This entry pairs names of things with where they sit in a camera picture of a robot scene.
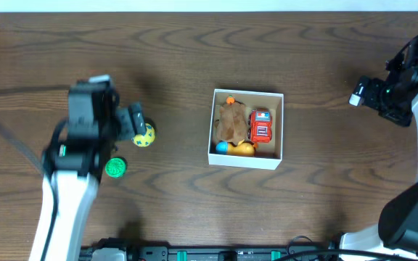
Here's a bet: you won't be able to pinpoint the black rail bottom edge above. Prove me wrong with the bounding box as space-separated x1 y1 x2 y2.
78 238 325 261

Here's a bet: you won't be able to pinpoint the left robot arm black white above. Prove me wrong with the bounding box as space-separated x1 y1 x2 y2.
29 76 147 260

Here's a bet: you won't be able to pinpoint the brown plush capybara toy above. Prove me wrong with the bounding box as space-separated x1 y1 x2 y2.
214 96 248 145

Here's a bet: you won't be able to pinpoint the green round toy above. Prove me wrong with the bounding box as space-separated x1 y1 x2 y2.
104 157 127 178

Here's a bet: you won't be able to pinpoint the white cardboard box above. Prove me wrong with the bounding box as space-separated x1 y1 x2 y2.
208 89 284 170

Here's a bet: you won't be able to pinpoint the black cable left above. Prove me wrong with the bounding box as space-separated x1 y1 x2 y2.
0 85 70 175

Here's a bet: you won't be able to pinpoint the orange rubber duck toy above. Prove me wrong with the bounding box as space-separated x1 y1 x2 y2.
216 141 258 157

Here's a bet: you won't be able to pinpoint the yellow ball blue letters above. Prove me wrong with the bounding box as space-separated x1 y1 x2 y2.
131 123 156 147

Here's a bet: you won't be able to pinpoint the red toy fire truck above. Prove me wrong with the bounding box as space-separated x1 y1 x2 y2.
247 109 273 144

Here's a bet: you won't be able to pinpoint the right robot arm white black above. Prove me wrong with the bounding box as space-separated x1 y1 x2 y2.
336 35 418 260

